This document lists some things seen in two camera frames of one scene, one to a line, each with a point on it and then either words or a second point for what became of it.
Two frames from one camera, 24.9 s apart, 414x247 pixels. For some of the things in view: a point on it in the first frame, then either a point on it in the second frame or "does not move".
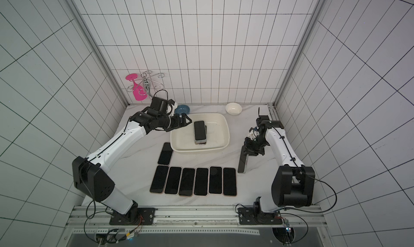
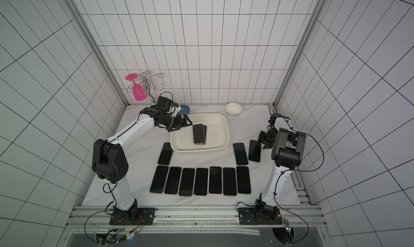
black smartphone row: [187, 182] does not move
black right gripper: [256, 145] -> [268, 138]
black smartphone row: [201, 182] does not move
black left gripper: [177, 123] does not move
